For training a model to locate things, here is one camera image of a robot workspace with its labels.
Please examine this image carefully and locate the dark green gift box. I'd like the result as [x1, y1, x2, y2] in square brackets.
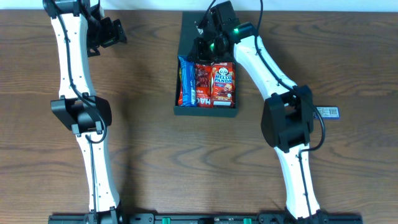
[174, 11, 239, 118]

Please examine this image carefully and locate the red Hello Panda box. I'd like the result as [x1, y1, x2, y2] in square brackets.
[211, 62, 236, 108]

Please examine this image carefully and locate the red dried fruit bag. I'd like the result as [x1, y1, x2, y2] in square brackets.
[177, 63, 211, 108]

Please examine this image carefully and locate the blue cookie roll pack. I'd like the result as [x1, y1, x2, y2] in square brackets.
[178, 56, 197, 107]

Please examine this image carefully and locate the small blue snack packet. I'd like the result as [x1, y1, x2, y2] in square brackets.
[314, 106, 340, 119]

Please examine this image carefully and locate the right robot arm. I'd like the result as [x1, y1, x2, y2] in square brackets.
[189, 1, 326, 223]

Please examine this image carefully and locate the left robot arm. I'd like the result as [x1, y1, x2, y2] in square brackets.
[43, 0, 129, 224]

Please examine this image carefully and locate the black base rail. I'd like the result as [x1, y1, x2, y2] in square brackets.
[47, 212, 364, 224]

